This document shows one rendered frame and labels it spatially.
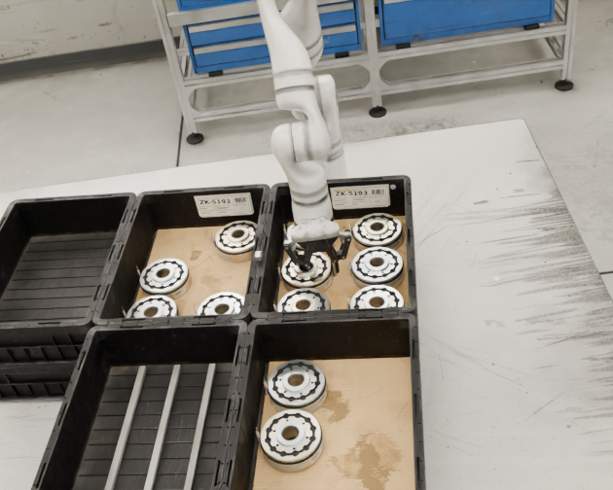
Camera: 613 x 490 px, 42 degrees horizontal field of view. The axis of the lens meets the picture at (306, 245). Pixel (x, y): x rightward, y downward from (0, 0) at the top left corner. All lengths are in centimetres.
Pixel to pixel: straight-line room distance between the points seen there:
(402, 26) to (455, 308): 192
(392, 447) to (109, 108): 301
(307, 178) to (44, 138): 269
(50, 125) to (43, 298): 238
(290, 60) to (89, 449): 76
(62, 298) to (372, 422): 74
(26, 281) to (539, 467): 112
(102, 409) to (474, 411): 69
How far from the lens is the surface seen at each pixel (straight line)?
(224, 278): 169
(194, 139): 366
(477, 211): 197
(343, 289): 161
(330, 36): 344
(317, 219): 149
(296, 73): 141
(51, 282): 183
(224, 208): 178
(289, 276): 161
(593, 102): 369
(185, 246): 179
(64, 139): 397
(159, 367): 156
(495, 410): 157
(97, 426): 151
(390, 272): 159
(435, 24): 349
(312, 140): 140
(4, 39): 457
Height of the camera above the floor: 196
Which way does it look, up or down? 41 degrees down
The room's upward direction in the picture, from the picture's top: 10 degrees counter-clockwise
